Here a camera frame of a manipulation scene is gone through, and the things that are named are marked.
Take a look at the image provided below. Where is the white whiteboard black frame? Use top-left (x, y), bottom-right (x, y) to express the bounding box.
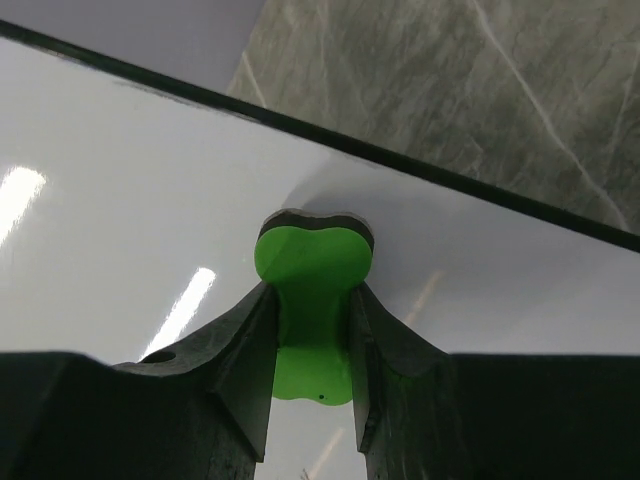
top-left (1, 22), bottom-right (639, 479)

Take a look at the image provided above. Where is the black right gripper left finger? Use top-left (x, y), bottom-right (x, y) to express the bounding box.
top-left (1, 285), bottom-right (278, 479)

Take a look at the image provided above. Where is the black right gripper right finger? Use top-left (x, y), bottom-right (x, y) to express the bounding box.
top-left (349, 285), bottom-right (639, 479)

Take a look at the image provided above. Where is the green whiteboard eraser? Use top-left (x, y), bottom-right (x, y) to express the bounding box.
top-left (254, 209), bottom-right (375, 406)

